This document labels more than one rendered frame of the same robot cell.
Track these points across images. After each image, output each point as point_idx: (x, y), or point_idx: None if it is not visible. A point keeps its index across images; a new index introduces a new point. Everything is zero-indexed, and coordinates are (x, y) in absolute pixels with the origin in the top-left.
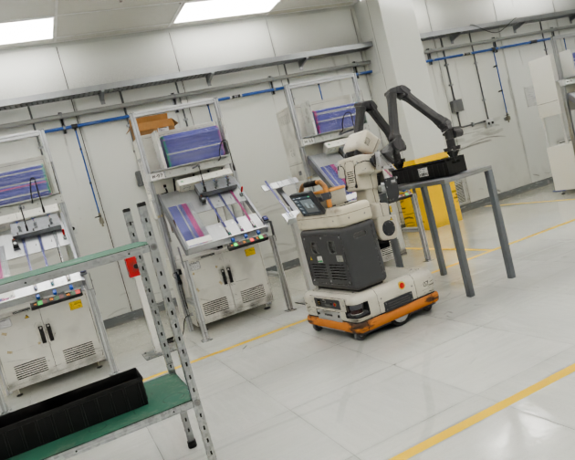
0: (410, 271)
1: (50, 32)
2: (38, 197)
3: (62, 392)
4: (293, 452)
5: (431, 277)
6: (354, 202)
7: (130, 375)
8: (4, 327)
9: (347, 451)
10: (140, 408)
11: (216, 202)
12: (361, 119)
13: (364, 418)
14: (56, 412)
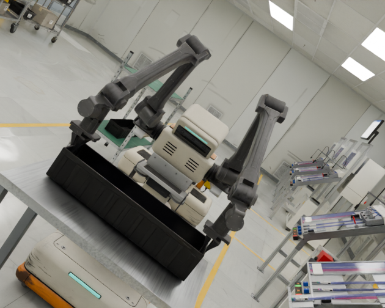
0: (62, 242)
1: None
2: None
3: (256, 281)
4: (46, 151)
5: (33, 247)
6: (142, 156)
7: (123, 131)
8: (314, 253)
9: (20, 139)
10: (104, 127)
11: None
12: (253, 121)
13: (21, 154)
14: (122, 120)
